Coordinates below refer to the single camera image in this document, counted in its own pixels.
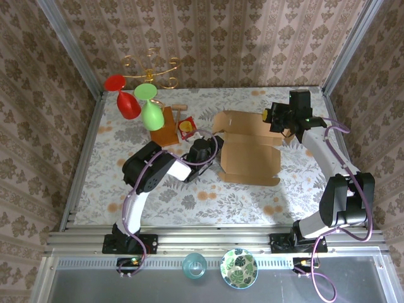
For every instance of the brown cardboard paper box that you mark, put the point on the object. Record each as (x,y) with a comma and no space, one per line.
(249,154)

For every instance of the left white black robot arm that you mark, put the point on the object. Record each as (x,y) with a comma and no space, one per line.
(134,208)

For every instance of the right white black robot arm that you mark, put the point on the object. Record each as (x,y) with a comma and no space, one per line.
(318,151)

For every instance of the red snack packet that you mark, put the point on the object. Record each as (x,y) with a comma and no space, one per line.
(187,127)

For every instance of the brown wooden board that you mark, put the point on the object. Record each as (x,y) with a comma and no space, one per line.
(167,132)

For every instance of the floral tablecloth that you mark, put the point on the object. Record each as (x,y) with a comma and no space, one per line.
(221,205)

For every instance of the small wooden mallet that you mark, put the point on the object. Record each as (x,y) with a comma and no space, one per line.
(179,107)

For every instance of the green plastic wine glass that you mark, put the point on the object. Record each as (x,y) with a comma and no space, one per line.
(153,118)

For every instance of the red plastic wine glass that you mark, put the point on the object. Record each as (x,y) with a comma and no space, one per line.
(127,105)

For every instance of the clear blue glass cup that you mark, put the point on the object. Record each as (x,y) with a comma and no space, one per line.
(194,265)

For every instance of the green leaf pattern bowl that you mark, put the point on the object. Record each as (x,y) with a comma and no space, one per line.
(239,268)

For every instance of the left small controller board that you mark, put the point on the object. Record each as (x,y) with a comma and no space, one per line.
(127,262)

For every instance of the small controller board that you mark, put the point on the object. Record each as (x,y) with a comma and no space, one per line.
(304,262)
(127,262)

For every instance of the right small controller board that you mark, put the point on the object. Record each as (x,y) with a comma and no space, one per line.
(304,262)

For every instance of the aluminium table side rail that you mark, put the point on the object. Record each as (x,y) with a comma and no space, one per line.
(328,104)
(86,148)

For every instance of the aluminium mounting rail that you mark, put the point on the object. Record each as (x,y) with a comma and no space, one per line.
(214,240)

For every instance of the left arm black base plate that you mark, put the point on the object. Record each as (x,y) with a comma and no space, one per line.
(152,243)

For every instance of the aluminium frame post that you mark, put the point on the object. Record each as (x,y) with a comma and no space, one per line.
(352,47)
(69,47)

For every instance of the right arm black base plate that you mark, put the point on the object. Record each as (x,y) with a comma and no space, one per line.
(323,249)

